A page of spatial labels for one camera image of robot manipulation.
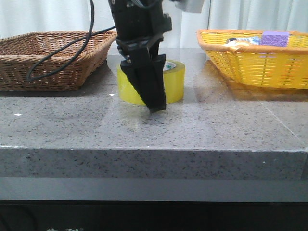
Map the black cable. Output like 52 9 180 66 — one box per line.
26 0 116 82

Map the yellow packing tape roll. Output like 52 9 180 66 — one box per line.
117 60 185 106

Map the white curtain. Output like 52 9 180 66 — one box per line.
0 0 308 48

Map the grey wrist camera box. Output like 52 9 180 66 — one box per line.
174 0 204 13

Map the yellow wicker basket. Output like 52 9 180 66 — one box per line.
196 29 308 89

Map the purple foam block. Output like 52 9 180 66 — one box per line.
259 31 290 47

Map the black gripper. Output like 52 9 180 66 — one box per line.
108 0 172 113

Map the brown wicker basket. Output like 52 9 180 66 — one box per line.
0 30 117 91

